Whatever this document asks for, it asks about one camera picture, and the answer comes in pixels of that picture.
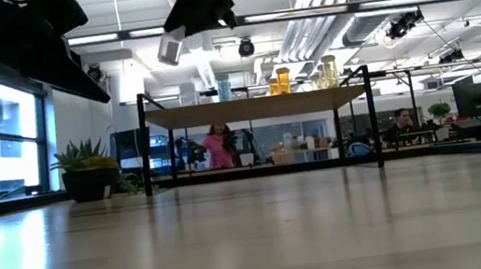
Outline person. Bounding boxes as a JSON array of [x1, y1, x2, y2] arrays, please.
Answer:
[[376, 106, 417, 145], [198, 120, 240, 173]]

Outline green background plant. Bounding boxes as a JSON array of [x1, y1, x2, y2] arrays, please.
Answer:
[[427, 99, 455, 127]]

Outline black ceiling spotlight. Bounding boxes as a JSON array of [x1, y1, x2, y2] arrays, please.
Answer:
[[87, 63, 105, 85], [235, 36, 258, 59]]

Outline dark wall screen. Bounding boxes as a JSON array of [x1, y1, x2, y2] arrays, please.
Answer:
[[107, 126, 157, 175]]

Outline orange bottle white cap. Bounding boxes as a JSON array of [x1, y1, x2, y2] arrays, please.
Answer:
[[275, 65, 294, 96], [267, 78, 282, 97]]

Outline black computer monitor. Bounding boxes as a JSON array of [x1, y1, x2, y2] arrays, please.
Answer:
[[451, 75, 481, 122]]

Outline teal translucent bottle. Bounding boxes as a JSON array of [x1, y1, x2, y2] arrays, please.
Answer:
[[214, 72, 233, 104]]

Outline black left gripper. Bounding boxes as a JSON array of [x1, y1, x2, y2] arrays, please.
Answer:
[[0, 0, 112, 119]]

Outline succulent plant black pot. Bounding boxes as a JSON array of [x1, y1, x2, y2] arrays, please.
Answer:
[[51, 128, 158, 208]]

